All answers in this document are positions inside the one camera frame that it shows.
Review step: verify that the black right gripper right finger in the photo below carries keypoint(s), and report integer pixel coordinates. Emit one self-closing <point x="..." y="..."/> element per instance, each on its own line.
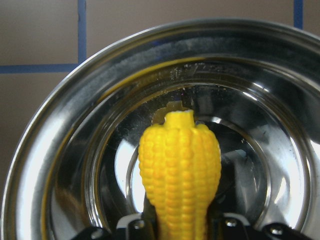
<point x="230" y="226"/>

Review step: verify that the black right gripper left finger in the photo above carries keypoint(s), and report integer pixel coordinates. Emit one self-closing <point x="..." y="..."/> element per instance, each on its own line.
<point x="135" y="227"/>

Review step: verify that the yellow plastic corn cob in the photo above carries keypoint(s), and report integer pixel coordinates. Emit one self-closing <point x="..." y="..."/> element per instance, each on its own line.
<point x="180" y="166"/>

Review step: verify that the pale green electric pot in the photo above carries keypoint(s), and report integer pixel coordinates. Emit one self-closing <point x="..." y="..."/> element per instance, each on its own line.
<point x="255" y="84"/>

